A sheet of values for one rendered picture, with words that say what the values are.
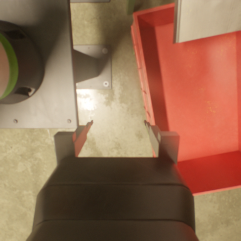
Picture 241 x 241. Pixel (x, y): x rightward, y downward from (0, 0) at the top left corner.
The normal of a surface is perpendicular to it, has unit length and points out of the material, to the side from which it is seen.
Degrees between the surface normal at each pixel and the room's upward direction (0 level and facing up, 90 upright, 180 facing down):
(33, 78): 66
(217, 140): 0
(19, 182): 0
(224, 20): 30
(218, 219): 0
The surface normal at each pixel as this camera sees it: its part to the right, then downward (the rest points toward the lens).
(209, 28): 0.09, 0.72
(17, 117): 0.00, 0.29
